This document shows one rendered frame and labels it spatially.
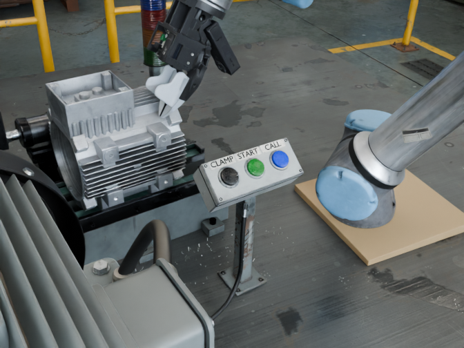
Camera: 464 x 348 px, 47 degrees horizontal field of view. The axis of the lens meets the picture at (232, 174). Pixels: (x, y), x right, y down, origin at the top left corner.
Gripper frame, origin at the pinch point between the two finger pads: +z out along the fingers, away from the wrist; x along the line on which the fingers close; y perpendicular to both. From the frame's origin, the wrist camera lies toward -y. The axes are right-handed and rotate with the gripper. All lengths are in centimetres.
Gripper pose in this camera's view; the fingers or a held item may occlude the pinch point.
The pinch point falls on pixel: (167, 111)
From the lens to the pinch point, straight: 97.8
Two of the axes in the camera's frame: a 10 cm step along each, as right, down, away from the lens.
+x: 5.4, 4.8, -6.9
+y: -7.1, -1.7, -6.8
